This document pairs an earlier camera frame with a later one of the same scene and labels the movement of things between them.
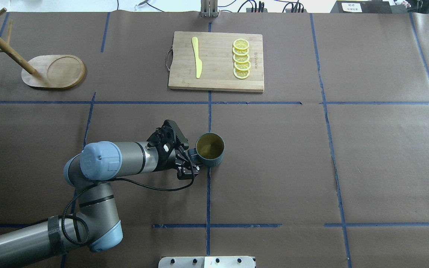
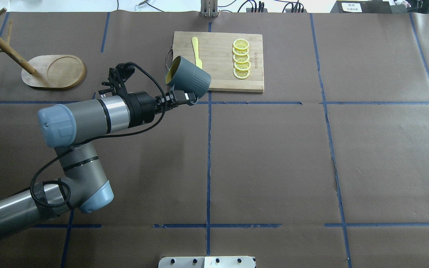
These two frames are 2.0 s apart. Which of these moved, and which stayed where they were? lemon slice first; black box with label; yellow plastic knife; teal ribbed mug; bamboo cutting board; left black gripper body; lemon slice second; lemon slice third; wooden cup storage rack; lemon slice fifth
Moved: left black gripper body; teal ribbed mug
Stayed: bamboo cutting board; wooden cup storage rack; lemon slice second; lemon slice third; lemon slice first; lemon slice fifth; yellow plastic knife; black box with label
